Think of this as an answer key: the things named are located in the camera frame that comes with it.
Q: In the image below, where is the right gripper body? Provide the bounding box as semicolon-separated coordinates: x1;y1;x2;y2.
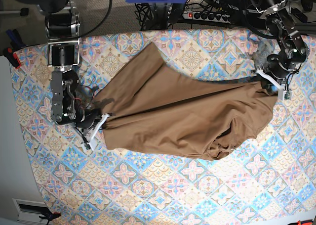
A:
74;110;103;134

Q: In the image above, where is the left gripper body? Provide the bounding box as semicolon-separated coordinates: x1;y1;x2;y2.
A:
255;53;294;84

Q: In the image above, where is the brown t-shirt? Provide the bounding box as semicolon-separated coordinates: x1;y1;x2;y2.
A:
93;44;277;161

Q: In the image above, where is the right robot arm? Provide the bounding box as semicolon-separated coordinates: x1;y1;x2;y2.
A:
17;0;106;134

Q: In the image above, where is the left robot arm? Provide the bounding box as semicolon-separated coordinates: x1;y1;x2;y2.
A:
250;0;309;86

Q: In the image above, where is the white power strip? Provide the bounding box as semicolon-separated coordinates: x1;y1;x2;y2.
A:
182;11;231;24

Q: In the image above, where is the red black clamp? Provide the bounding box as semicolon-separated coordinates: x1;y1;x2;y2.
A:
6;48;21;69

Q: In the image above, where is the orange black clamp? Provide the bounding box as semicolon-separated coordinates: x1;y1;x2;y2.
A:
39;212;61;222

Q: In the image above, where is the white floor vent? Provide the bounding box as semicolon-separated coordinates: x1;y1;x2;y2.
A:
13;198;49;225

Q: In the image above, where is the patterned tablecloth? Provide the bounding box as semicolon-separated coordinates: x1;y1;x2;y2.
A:
10;29;316;225

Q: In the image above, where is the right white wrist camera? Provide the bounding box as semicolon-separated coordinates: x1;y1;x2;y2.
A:
79;113;113;151

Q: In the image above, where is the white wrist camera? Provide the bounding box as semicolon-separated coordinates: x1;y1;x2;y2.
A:
79;113;113;151
252;69;292;101

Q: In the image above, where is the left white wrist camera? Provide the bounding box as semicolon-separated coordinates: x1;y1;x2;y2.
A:
252;69;292;101

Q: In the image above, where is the blue handled clamp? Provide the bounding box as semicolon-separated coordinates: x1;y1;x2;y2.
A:
6;29;26;50

